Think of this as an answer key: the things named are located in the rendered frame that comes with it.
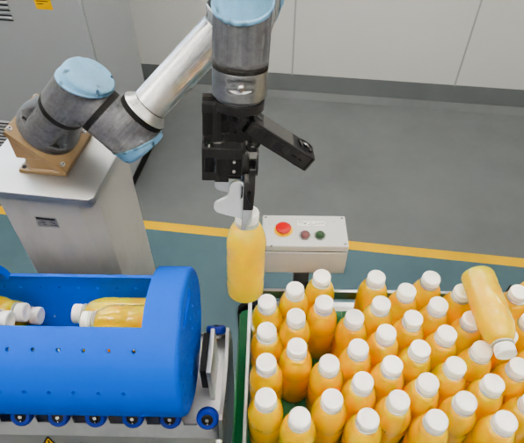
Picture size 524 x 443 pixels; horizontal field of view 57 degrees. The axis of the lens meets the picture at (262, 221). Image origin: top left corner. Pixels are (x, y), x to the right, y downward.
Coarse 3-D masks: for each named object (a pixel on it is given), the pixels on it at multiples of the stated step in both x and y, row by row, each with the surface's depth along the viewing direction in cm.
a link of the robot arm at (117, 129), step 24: (192, 48) 105; (168, 72) 107; (192, 72) 107; (120, 96) 114; (144, 96) 110; (168, 96) 110; (96, 120) 110; (120, 120) 111; (144, 120) 110; (120, 144) 113; (144, 144) 113
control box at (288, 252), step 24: (264, 216) 118; (288, 216) 118; (312, 216) 118; (336, 216) 118; (288, 240) 113; (312, 240) 113; (336, 240) 113; (288, 264) 116; (312, 264) 116; (336, 264) 116
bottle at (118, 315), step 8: (120, 304) 92; (128, 304) 93; (96, 312) 92; (104, 312) 90; (112, 312) 90; (120, 312) 90; (128, 312) 90; (136, 312) 90; (96, 320) 90; (104, 320) 89; (112, 320) 89; (120, 320) 89; (128, 320) 89; (136, 320) 89
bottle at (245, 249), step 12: (240, 228) 79; (252, 228) 79; (228, 240) 81; (240, 240) 79; (252, 240) 79; (264, 240) 81; (228, 252) 82; (240, 252) 80; (252, 252) 80; (264, 252) 83; (228, 264) 84; (240, 264) 82; (252, 264) 82; (264, 264) 85; (228, 276) 86; (240, 276) 84; (252, 276) 84; (228, 288) 88; (240, 288) 86; (252, 288) 86; (240, 300) 87; (252, 300) 88
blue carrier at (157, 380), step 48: (0, 288) 107; (48, 288) 107; (96, 288) 106; (144, 288) 106; (192, 288) 95; (0, 336) 82; (48, 336) 82; (96, 336) 82; (144, 336) 82; (192, 336) 96; (0, 384) 82; (48, 384) 82; (96, 384) 82; (144, 384) 82; (192, 384) 97
